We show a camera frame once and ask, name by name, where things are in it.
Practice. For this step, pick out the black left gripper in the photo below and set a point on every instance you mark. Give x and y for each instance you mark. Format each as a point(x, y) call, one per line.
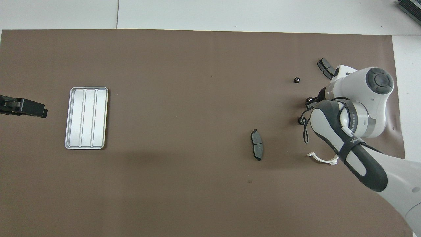
point(10, 104)

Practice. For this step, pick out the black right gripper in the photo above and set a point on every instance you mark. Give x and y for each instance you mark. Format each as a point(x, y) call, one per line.
point(319, 96)

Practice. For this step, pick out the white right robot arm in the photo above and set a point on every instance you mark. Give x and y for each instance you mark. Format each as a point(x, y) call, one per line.
point(361, 85)

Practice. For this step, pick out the silver ribbed metal tray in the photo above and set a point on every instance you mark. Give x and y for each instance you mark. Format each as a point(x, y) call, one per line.
point(86, 118)

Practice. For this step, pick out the wide dark brake pad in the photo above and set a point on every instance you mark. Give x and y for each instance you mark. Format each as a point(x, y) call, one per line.
point(325, 67)

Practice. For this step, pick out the slim dark brake pad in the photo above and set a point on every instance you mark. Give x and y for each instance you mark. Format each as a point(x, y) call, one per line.
point(257, 144)

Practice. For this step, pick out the brown paper table mat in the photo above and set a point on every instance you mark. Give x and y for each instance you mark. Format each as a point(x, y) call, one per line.
point(197, 82)

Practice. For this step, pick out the dark grey ribbed equipment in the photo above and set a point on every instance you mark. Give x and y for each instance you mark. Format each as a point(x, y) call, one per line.
point(412, 8)

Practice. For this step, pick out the white curved plastic bracket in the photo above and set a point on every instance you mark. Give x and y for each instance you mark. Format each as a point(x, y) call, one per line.
point(325, 161)

